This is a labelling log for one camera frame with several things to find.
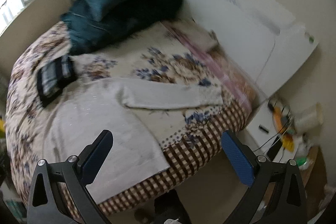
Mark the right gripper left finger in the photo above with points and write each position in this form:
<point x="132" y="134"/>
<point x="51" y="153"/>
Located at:
<point x="46" y="204"/>

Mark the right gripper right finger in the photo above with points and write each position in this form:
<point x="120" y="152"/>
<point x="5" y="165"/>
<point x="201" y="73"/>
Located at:
<point x="287" y="203"/>

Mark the white knit sweater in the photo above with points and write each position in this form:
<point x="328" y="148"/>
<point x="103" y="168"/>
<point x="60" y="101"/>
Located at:
<point x="84" y="111"/>

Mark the white nightstand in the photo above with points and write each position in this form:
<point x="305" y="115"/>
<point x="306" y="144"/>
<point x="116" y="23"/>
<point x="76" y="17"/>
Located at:
<point x="270" y="132"/>

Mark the folded dark striped garment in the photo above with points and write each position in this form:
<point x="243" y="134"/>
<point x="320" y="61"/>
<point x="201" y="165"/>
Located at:
<point x="54" y="77"/>

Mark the floral bed sheet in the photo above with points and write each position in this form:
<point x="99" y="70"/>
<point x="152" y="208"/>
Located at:
<point x="180" y="52"/>

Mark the dark teal blanket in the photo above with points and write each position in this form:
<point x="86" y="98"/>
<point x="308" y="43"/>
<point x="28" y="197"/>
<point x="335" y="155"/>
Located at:
<point x="96" y="24"/>

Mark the white headboard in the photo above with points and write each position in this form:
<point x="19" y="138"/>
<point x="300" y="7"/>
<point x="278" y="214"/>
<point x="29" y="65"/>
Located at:
<point x="261" y="37"/>

